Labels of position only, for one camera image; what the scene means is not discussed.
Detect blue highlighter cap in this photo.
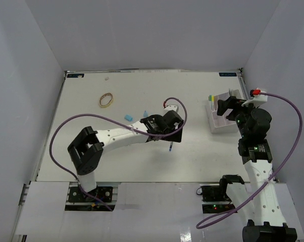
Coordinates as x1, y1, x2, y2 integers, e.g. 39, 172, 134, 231
124, 114, 133, 122

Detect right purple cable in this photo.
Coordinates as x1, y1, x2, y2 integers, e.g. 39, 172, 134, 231
196, 92, 303, 229

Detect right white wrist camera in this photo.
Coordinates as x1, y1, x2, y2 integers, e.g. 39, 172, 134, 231
241, 88, 268, 108

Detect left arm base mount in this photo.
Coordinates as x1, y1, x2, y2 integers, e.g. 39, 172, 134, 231
67, 186, 113, 203

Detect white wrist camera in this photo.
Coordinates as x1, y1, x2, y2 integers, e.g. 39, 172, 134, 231
163, 101, 179, 114
241, 88, 268, 108

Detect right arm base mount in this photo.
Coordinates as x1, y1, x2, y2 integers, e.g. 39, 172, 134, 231
196, 185, 235, 214

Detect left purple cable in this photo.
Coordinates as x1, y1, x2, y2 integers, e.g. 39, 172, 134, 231
48, 97, 188, 211

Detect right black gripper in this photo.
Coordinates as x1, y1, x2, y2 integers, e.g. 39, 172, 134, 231
217, 96, 260, 139

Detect masking tape roll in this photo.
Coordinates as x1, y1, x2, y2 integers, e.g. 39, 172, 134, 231
98, 92, 114, 108

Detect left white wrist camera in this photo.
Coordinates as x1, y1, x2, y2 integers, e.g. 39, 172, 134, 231
163, 101, 179, 114

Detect left blue corner label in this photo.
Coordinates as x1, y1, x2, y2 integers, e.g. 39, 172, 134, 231
67, 74, 84, 78

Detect right blue corner label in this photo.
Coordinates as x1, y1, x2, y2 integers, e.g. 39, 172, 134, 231
219, 72, 237, 77

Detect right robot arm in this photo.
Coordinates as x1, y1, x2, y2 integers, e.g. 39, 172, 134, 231
217, 96, 297, 241

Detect blue corner label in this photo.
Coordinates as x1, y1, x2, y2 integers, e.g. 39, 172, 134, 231
67, 74, 84, 78
219, 72, 237, 77

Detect purple cable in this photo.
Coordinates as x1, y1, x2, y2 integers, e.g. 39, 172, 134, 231
48, 97, 188, 211
196, 92, 303, 229

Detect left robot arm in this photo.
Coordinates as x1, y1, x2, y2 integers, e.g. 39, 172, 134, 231
67, 110, 184, 201

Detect white compartment organizer tray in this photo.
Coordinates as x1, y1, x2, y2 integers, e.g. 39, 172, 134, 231
206, 89, 242, 134

